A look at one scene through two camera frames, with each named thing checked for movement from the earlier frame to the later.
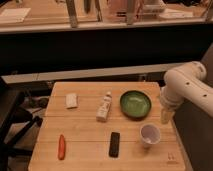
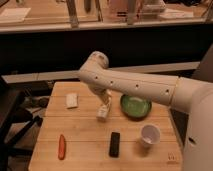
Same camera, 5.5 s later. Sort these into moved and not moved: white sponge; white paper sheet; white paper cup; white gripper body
Moved: white gripper body
Not moved: white paper cup; white paper sheet; white sponge
